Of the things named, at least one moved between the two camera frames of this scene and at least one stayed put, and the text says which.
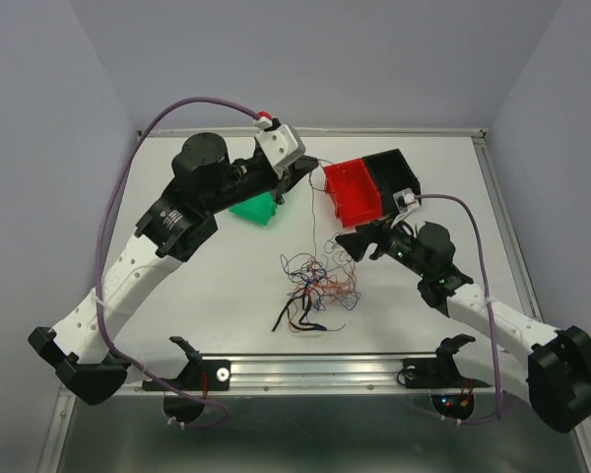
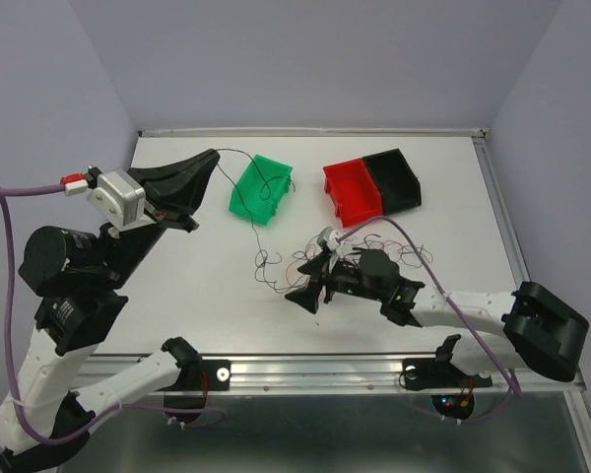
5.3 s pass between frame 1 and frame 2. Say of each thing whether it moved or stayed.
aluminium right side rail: stayed
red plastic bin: stayed
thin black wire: moved
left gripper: moved
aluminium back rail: stayed
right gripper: moved
